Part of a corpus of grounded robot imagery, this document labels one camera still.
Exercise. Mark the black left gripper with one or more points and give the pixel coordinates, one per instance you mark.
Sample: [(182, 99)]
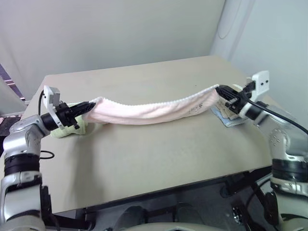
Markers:
[(67, 114)]

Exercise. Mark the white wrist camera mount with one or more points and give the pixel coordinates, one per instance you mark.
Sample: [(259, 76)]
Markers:
[(50, 96), (261, 87)]

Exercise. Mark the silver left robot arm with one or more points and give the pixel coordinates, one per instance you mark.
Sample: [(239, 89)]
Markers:
[(21, 134)]

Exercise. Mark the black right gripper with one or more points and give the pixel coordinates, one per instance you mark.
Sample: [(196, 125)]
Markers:
[(238, 102)]

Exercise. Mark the pink terry towel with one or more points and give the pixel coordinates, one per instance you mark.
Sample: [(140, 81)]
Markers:
[(144, 113)]

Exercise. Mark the light green towel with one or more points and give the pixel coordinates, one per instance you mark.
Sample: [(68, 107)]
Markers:
[(67, 132)]

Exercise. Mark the striped purple panel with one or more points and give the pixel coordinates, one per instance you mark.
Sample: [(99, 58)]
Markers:
[(9, 83)]

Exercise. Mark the black flat object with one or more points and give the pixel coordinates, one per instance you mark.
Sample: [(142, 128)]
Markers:
[(8, 126)]

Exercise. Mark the black table frame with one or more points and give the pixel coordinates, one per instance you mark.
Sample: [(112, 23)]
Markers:
[(168, 192)]

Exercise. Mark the blue folded towel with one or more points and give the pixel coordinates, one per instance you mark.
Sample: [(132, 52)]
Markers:
[(232, 123)]

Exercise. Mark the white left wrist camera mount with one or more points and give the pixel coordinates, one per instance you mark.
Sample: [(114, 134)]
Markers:
[(50, 96)]

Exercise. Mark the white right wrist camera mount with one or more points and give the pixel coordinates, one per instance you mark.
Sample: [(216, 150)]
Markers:
[(261, 87)]

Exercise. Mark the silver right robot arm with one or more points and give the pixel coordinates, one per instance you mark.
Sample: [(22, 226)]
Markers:
[(279, 134)]

